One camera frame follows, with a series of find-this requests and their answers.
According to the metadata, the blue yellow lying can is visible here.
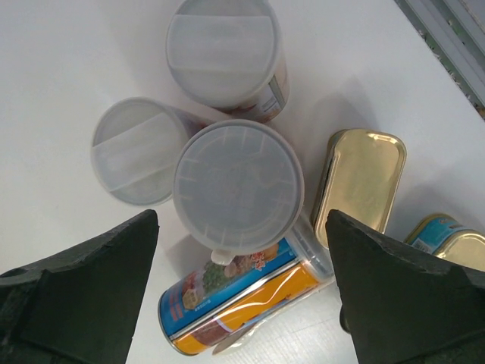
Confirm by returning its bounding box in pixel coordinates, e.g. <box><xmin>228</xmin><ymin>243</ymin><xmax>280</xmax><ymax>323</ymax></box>
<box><xmin>158</xmin><ymin>236</ymin><xmax>333</xmax><ymax>356</ymax></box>

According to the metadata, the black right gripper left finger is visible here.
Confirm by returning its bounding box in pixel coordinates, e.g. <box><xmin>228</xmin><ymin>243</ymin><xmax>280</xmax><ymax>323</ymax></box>
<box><xmin>1</xmin><ymin>209</ymin><xmax>158</xmax><ymax>363</ymax></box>

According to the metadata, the blue can with spoon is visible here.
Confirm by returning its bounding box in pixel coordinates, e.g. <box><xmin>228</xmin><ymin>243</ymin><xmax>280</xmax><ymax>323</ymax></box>
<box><xmin>172</xmin><ymin>120</ymin><xmax>333</xmax><ymax>282</ymax></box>

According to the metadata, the blue rectangular tin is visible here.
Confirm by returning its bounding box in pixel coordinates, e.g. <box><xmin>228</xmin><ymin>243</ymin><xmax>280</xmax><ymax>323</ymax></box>
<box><xmin>404</xmin><ymin>213</ymin><xmax>484</xmax><ymax>271</ymax></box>

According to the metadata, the gold rectangular tin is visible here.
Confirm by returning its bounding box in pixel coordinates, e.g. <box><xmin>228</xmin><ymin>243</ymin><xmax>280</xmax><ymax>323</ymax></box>
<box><xmin>311</xmin><ymin>128</ymin><xmax>407</xmax><ymax>249</ymax></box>

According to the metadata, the white red label can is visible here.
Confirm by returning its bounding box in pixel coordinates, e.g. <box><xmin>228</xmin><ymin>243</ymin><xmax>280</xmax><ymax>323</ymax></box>
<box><xmin>166</xmin><ymin>0</ymin><xmax>289</xmax><ymax>123</ymax></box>
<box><xmin>90</xmin><ymin>97</ymin><xmax>214</xmax><ymax>206</ymax></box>

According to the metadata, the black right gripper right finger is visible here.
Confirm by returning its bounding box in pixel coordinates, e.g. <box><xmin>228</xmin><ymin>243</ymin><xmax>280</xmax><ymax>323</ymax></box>
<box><xmin>326</xmin><ymin>210</ymin><xmax>484</xmax><ymax>363</ymax></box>

